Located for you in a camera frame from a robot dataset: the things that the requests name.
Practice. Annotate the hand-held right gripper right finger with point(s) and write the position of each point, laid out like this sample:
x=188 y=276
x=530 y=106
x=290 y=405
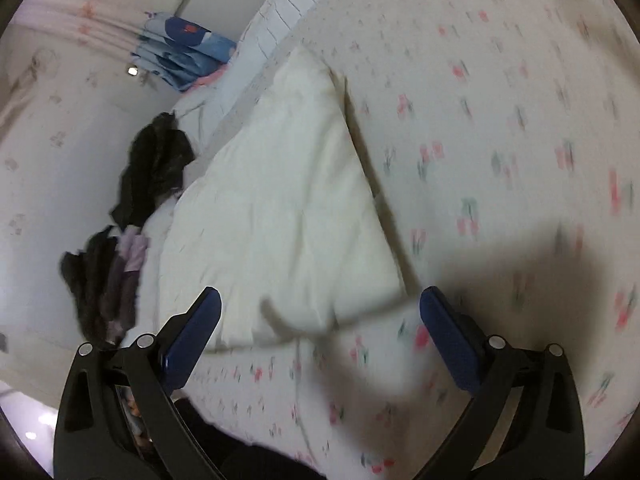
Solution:
x=450 y=340

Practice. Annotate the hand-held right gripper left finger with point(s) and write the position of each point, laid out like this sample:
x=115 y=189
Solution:
x=195 y=332

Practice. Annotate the cream quilted jacket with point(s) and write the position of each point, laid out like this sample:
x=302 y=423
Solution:
x=280 y=200

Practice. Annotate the person's black clothed leg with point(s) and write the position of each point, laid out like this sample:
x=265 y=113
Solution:
x=235 y=450

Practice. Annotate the black puffer jacket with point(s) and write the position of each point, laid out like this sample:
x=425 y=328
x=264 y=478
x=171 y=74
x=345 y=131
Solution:
x=85 y=270

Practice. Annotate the pink blanket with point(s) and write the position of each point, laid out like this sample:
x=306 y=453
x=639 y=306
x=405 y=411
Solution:
x=212 y=77

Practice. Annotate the whale print curtain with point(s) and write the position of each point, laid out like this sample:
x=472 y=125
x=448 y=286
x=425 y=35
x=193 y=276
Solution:
x=185 y=45

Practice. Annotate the white striped duvet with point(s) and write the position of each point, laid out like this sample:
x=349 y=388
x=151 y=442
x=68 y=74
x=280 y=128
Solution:
x=280 y=10

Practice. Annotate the wall socket with light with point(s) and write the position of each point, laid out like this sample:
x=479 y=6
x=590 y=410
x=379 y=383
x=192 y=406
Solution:
x=131 y=71

